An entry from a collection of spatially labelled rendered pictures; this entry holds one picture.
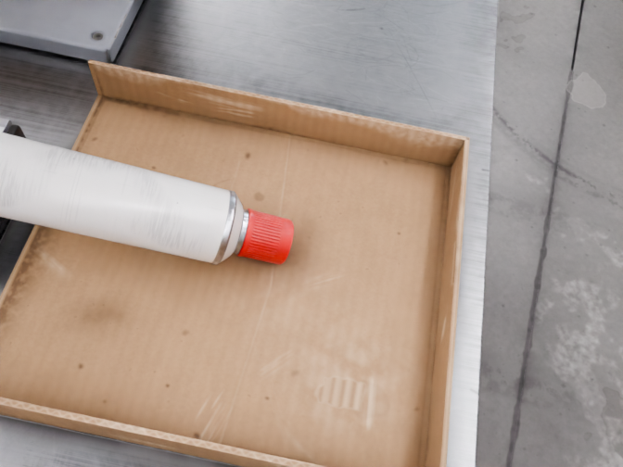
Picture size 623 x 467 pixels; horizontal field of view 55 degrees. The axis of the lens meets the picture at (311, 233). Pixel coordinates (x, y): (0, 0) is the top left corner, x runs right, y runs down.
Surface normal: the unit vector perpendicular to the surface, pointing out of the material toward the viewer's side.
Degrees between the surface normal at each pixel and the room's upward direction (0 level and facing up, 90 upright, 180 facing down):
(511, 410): 0
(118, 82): 90
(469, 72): 0
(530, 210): 0
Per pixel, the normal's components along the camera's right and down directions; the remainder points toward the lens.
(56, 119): 0.09, -0.48
